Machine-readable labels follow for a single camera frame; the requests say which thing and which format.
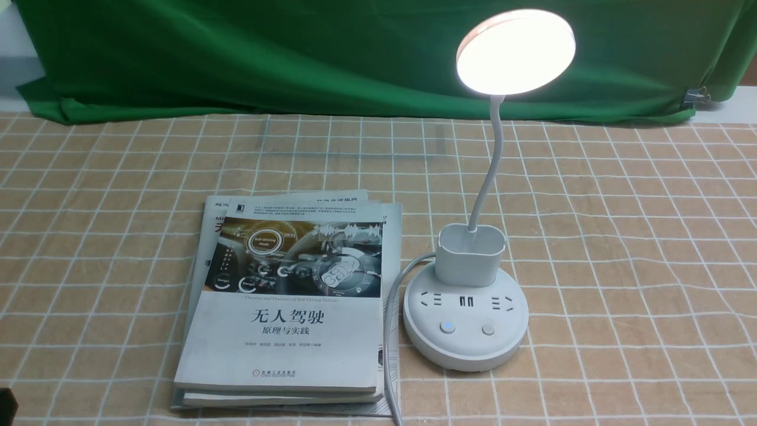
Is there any white desk lamp with sockets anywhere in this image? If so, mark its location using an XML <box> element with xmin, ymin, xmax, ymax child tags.
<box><xmin>403</xmin><ymin>9</ymin><xmax>576</xmax><ymax>372</ymax></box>

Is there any top self-driving textbook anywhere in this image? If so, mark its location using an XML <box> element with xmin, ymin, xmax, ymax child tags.
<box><xmin>174</xmin><ymin>197</ymin><xmax>402</xmax><ymax>393</ymax></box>

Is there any checkered beige tablecloth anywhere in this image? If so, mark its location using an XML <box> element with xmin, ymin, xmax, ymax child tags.
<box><xmin>1</xmin><ymin>112</ymin><xmax>756</xmax><ymax>425</ymax></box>

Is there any green backdrop cloth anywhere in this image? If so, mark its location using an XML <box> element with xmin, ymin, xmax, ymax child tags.
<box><xmin>15</xmin><ymin>1</ymin><xmax>755</xmax><ymax>125</ymax></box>

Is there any metal binder clip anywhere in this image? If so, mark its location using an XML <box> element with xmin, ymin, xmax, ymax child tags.
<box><xmin>681</xmin><ymin>86</ymin><xmax>711</xmax><ymax>109</ymax></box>

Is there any black object at corner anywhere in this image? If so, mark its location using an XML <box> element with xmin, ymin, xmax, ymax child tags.
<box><xmin>0</xmin><ymin>388</ymin><xmax>18</xmax><ymax>426</ymax></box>

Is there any white lamp power cable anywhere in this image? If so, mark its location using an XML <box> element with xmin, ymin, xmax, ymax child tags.
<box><xmin>383</xmin><ymin>252</ymin><xmax>438</xmax><ymax>426</ymax></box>

